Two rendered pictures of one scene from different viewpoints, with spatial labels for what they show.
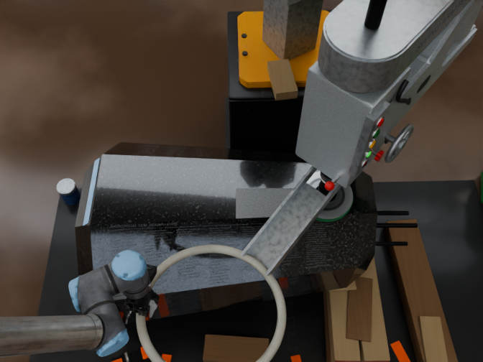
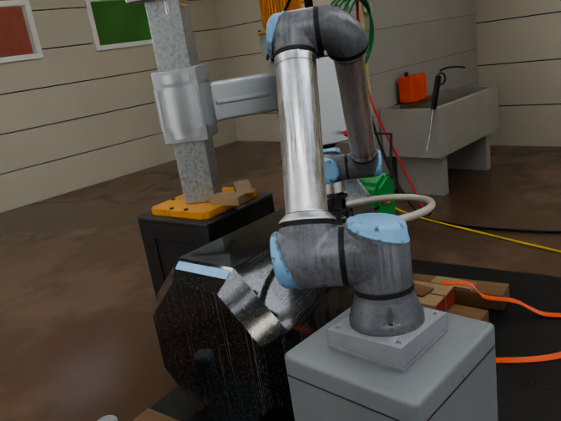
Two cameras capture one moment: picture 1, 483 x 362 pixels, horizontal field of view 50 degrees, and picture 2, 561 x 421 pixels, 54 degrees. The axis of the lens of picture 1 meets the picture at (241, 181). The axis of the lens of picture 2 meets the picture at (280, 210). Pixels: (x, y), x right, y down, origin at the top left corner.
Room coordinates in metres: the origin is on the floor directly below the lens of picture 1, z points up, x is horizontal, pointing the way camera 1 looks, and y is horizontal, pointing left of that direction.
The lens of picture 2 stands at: (-0.58, 2.00, 1.62)
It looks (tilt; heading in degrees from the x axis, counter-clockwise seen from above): 17 degrees down; 310
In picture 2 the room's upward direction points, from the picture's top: 9 degrees counter-clockwise
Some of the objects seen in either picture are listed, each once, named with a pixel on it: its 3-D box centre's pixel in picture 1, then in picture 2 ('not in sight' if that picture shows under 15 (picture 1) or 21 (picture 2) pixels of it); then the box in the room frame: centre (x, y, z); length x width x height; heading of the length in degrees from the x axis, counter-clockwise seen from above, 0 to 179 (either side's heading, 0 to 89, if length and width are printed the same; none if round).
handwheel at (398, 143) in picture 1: (389, 138); not in sight; (1.03, -0.50, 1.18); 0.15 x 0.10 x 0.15; 139
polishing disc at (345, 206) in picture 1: (325, 194); not in sight; (1.02, -0.33, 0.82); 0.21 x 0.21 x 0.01
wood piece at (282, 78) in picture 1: (282, 79); (228, 199); (1.64, -0.19, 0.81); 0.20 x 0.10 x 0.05; 9
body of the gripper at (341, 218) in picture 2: (138, 296); (337, 208); (0.55, 0.33, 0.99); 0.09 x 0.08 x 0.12; 169
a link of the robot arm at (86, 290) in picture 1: (93, 291); (330, 168); (0.50, 0.42, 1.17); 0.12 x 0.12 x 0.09; 28
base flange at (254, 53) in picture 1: (288, 47); (204, 200); (1.90, -0.23, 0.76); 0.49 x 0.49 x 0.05; 1
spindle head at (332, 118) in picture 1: (360, 103); (316, 102); (1.08, -0.38, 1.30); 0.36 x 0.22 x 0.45; 139
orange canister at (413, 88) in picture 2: not in sight; (415, 86); (1.92, -3.32, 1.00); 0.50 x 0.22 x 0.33; 85
